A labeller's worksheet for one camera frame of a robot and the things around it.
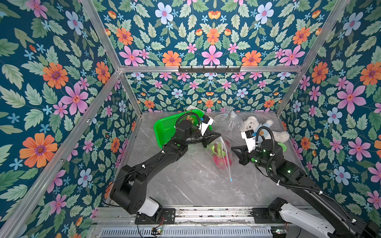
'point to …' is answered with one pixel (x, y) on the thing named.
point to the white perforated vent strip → (187, 231)
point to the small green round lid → (285, 148)
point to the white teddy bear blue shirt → (262, 132)
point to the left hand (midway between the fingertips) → (220, 134)
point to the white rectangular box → (191, 107)
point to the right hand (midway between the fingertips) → (235, 144)
